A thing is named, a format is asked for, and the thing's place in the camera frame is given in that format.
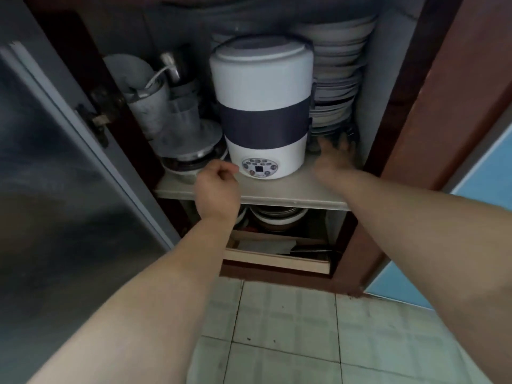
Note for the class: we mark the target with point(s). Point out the person's right hand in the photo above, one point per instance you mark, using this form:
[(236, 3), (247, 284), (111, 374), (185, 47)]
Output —
[(334, 157)]

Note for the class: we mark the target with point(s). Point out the person's left hand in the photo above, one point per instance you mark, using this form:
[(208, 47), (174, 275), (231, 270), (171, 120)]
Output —
[(216, 191)]

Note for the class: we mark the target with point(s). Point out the person's right fingers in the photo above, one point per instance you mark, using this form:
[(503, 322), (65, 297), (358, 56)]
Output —
[(338, 145)]

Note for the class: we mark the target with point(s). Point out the person's left fingers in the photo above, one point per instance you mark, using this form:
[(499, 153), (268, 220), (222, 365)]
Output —
[(226, 168)]

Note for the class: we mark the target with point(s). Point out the person's right forearm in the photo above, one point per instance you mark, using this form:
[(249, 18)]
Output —
[(432, 243)]

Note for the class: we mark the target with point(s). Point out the person's left forearm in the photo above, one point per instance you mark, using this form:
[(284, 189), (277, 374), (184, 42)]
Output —
[(128, 303)]

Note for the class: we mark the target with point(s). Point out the white cabinet shelf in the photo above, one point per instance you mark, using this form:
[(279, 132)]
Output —
[(276, 191)]

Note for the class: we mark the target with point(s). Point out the clear glass cup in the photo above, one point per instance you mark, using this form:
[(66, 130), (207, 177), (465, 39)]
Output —
[(186, 115)]

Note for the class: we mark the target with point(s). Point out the white and grey electric cooker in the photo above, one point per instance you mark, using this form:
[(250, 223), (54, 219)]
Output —
[(264, 111)]

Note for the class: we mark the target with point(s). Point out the brown wooden cabinet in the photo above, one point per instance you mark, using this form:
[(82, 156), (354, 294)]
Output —
[(400, 115)]

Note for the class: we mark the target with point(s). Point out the white round dish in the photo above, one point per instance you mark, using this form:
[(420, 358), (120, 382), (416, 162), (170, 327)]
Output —
[(278, 217)]

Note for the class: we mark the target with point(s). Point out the stack of white plates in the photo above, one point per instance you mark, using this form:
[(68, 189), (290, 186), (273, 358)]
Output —
[(336, 71)]

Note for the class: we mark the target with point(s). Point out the metal cylindrical container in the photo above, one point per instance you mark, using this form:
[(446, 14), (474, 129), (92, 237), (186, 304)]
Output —
[(152, 109)]

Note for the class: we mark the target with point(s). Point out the wooden drawer tray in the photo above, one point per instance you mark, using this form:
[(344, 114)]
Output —
[(276, 253)]

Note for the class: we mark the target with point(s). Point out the white bowl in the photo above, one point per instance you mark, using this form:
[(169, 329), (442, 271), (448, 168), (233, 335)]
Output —
[(130, 73)]

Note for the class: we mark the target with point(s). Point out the metal door hinge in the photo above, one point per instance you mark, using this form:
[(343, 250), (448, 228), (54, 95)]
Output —
[(98, 111)]

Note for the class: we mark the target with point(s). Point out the grey cabinet door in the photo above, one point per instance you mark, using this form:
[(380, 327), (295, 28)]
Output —
[(68, 187)]

